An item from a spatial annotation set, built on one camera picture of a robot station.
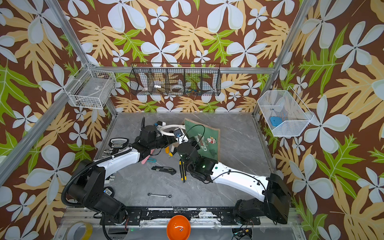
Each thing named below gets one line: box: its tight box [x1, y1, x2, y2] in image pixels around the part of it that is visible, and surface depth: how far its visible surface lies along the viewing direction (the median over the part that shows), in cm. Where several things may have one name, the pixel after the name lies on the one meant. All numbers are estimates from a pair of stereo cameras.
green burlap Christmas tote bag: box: [182, 118, 221, 161], surface depth 88 cm
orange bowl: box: [166, 215, 191, 240], surface depth 70 cm
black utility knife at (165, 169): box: [151, 165, 177, 175], surface depth 91 cm
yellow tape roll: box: [66, 221, 94, 240], surface depth 70 cm
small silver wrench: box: [147, 193, 172, 199], surface depth 83 cm
